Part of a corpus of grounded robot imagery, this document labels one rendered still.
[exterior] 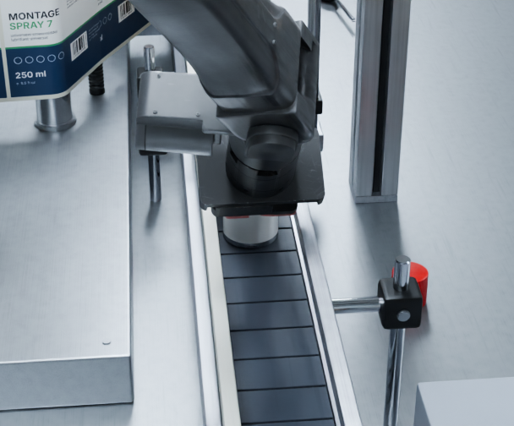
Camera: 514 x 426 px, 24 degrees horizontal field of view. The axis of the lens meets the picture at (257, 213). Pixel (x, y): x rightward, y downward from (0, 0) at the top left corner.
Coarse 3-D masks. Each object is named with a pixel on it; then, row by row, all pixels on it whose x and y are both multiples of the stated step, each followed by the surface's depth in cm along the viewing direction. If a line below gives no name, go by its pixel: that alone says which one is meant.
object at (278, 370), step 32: (288, 224) 116; (224, 256) 111; (256, 256) 111; (288, 256) 111; (256, 288) 107; (288, 288) 107; (256, 320) 103; (288, 320) 103; (256, 352) 100; (288, 352) 100; (256, 384) 96; (288, 384) 96; (320, 384) 96; (256, 416) 93; (288, 416) 93; (320, 416) 93
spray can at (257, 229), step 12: (252, 216) 111; (264, 216) 111; (276, 216) 113; (228, 228) 112; (240, 228) 112; (252, 228) 111; (264, 228) 112; (276, 228) 113; (228, 240) 113; (240, 240) 112; (252, 240) 112; (264, 240) 112
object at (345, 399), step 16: (304, 208) 103; (304, 224) 101; (304, 240) 99; (304, 256) 98; (320, 256) 97; (320, 272) 95; (320, 288) 93; (320, 304) 91; (320, 320) 90; (320, 336) 90; (336, 336) 88; (336, 352) 86; (336, 368) 85; (336, 384) 84; (352, 384) 84; (336, 400) 83; (352, 400) 82; (352, 416) 81
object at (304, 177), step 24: (312, 144) 101; (216, 168) 100; (240, 168) 96; (288, 168) 96; (312, 168) 101; (216, 192) 99; (240, 192) 99; (264, 192) 98; (288, 192) 100; (312, 192) 100
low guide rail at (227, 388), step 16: (208, 208) 112; (208, 224) 110; (208, 240) 107; (208, 256) 105; (208, 272) 103; (224, 288) 101; (224, 304) 99; (224, 320) 97; (224, 336) 96; (224, 352) 94; (224, 368) 92; (224, 384) 91; (224, 400) 89; (224, 416) 88
